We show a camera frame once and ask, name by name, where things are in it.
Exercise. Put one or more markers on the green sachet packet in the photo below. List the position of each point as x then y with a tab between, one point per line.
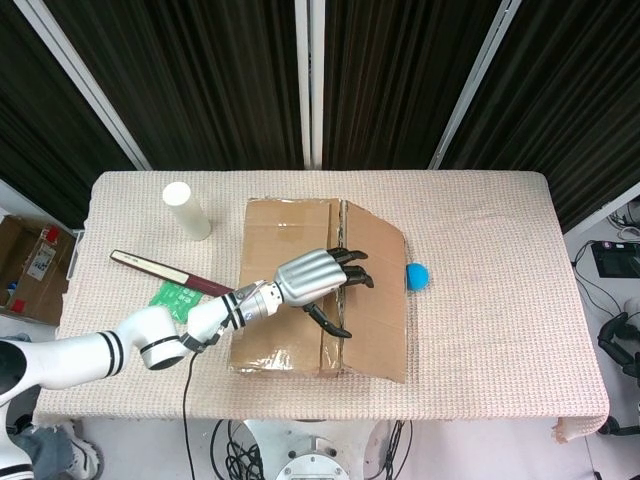
172	297

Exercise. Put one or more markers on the blue ball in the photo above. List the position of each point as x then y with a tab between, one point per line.
419	277

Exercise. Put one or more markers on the white metal frame post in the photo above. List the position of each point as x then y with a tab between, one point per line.
85	85
309	80
472	85

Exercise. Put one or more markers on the white grey sneaker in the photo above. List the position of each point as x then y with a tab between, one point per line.
86	457

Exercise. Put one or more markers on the white metal frame rail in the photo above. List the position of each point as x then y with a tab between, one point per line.
30	205
605	210

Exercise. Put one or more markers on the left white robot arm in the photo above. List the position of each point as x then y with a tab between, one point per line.
75	357

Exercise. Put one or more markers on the black caster wheel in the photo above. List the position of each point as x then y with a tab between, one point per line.
612	426

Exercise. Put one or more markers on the cardboard box with red tape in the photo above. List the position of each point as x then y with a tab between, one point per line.
35	270

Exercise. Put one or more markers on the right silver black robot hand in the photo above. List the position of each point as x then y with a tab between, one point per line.
617	347

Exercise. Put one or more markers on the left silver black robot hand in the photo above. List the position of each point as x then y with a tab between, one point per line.
310	275

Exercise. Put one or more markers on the blue jeans leg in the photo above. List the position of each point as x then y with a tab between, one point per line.
47	450

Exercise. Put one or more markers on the beige waffle tablecloth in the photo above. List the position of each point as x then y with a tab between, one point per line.
500	340

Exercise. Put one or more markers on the white cylindrical bottle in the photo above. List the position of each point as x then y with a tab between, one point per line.
187	215

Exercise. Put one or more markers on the long maroon flat case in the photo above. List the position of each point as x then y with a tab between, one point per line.
150	266

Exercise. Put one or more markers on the black flat floor device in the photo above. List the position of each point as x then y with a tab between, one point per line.
609	259

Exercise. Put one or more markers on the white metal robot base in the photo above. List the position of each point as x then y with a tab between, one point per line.
312	462

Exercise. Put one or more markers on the black pleated curtain panel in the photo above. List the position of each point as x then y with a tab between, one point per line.
575	100
30	125
390	80
200	80

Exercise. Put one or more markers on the brown cardboard box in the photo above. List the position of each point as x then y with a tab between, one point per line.
285	235

